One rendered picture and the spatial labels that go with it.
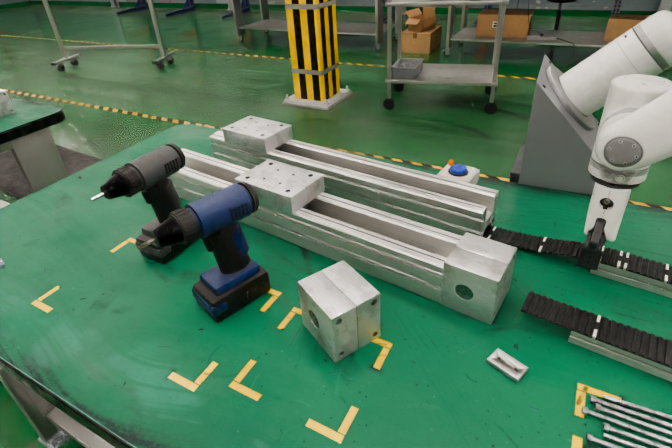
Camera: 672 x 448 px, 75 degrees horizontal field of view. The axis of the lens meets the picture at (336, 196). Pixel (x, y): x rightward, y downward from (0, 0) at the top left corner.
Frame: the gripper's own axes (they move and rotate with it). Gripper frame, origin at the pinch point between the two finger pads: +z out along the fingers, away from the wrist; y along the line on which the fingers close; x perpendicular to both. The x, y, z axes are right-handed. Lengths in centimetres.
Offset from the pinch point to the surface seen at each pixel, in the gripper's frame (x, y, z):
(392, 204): 39.3, -5.0, -0.1
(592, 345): -3.8, -21.0, 2.8
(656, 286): -10.8, -1.4, 3.0
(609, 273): -3.6, -2.0, 2.8
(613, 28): 44, 470, 47
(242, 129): 86, -3, -9
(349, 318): 26.7, -41.1, -3.8
